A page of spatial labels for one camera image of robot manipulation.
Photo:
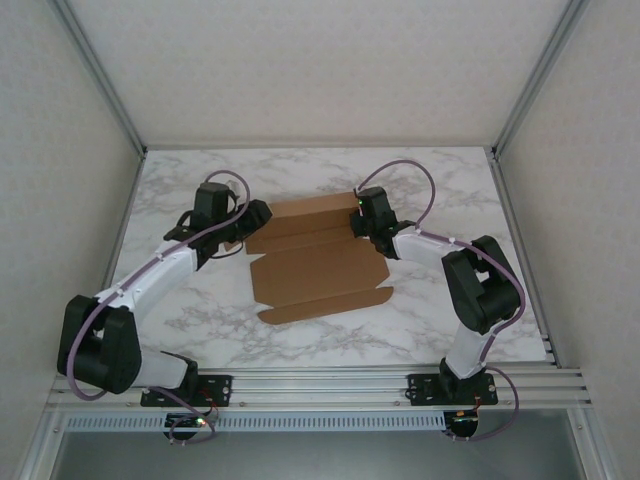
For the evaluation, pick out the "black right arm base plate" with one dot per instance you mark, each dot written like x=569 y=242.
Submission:
x=422 y=390

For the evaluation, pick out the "brown cardboard box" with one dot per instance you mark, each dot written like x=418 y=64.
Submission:
x=310 y=280

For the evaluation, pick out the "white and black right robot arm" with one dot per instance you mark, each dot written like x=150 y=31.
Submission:
x=480 y=290

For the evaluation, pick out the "short aluminium frame post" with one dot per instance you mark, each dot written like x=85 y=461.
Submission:
x=590 y=445
x=43 y=445

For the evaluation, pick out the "small circuit board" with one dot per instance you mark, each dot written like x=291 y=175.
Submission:
x=185 y=422
x=462 y=425

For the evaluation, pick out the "aluminium mounting rail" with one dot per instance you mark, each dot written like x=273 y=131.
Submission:
x=320 y=387

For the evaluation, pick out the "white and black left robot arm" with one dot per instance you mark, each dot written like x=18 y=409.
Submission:
x=115 y=350

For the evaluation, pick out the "aluminium table edge rail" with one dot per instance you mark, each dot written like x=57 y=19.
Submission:
x=320 y=147

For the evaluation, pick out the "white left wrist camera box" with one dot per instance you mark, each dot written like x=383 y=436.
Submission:
x=231 y=184

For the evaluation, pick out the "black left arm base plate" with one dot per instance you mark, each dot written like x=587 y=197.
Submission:
x=220 y=387

